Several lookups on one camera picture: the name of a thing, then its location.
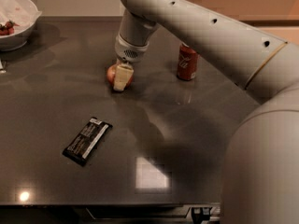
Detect red apple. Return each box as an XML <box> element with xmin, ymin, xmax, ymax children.
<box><xmin>107</xmin><ymin>64</ymin><xmax>133</xmax><ymax>89</ymax></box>

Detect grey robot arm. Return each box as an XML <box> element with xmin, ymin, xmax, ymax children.
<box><xmin>116</xmin><ymin>0</ymin><xmax>299</xmax><ymax>224</ymax></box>

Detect black rxbar chocolate bar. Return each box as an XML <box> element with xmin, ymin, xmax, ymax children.
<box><xmin>63</xmin><ymin>117</ymin><xmax>112</xmax><ymax>166</ymax></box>

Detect red soda can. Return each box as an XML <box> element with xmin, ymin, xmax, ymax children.
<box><xmin>177</xmin><ymin>43</ymin><xmax>198</xmax><ymax>81</ymax></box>

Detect red strawberries in bowl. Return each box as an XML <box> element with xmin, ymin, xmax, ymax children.
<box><xmin>0</xmin><ymin>21</ymin><xmax>17</xmax><ymax>35</ymax></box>

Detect white napkin in bowl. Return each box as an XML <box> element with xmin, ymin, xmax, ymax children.
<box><xmin>0</xmin><ymin>0</ymin><xmax>42</xmax><ymax>26</ymax></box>

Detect white bowl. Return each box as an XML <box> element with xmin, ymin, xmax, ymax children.
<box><xmin>0</xmin><ymin>0</ymin><xmax>43</xmax><ymax>52</ymax></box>

